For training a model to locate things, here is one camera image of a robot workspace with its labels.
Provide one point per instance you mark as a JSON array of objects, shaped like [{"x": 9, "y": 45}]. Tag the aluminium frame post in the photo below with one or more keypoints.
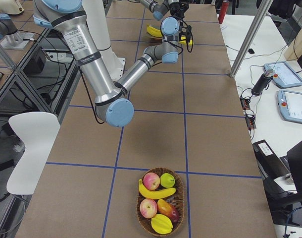
[{"x": 252, "y": 31}]

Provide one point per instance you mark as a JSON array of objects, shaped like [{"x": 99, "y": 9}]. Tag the red bottle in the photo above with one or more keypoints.
[{"x": 223, "y": 11}]

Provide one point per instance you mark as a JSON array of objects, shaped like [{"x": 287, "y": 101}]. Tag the teach pendant far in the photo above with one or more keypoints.
[{"x": 286, "y": 76}]

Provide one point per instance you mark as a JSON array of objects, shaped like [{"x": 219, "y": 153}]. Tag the yellow banana back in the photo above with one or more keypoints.
[{"x": 160, "y": 194}]

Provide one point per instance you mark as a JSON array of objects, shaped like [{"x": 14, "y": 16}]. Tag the yellow banana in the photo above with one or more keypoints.
[
  {"x": 153, "y": 31},
  {"x": 186, "y": 41},
  {"x": 160, "y": 194}
]

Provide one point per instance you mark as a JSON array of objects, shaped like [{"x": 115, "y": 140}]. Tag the teach pendant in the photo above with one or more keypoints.
[
  {"x": 286, "y": 76},
  {"x": 290, "y": 105}
]

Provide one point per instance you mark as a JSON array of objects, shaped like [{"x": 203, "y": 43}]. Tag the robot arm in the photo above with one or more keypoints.
[
  {"x": 69, "y": 18},
  {"x": 158, "y": 10}
]

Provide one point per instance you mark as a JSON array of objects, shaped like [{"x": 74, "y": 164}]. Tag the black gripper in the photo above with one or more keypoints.
[
  {"x": 176, "y": 5},
  {"x": 183, "y": 37}
]

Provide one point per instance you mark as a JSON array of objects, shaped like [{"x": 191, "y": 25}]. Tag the dark red apple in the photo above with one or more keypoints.
[{"x": 168, "y": 210}]

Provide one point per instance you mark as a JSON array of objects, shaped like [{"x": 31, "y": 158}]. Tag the woven wicker basket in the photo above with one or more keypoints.
[{"x": 177, "y": 200}]

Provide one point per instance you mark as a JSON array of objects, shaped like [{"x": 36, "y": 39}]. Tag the white chair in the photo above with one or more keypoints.
[{"x": 38, "y": 131}]

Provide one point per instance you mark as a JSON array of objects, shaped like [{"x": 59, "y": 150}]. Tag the black cylinder device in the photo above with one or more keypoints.
[{"x": 262, "y": 82}]

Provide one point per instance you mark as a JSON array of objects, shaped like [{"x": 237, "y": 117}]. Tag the yellow starfruit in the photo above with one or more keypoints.
[{"x": 161, "y": 224}]

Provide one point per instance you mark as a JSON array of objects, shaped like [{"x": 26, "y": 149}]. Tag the red apple back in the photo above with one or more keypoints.
[{"x": 151, "y": 181}]

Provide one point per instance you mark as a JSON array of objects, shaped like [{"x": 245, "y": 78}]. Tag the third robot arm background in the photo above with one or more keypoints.
[{"x": 10, "y": 37}]

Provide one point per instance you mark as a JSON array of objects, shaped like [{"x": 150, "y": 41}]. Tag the grey square plate orange rim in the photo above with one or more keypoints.
[{"x": 150, "y": 37}]

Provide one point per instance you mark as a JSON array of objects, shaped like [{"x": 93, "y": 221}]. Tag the black monitor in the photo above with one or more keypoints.
[{"x": 294, "y": 156}]

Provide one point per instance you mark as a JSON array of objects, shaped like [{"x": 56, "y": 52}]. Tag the green pear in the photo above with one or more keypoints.
[{"x": 167, "y": 180}]

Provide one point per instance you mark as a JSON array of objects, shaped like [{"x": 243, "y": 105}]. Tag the teach pendant near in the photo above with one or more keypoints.
[{"x": 290, "y": 105}]

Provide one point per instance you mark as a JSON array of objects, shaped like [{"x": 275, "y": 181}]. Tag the red apple left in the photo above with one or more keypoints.
[{"x": 148, "y": 208}]

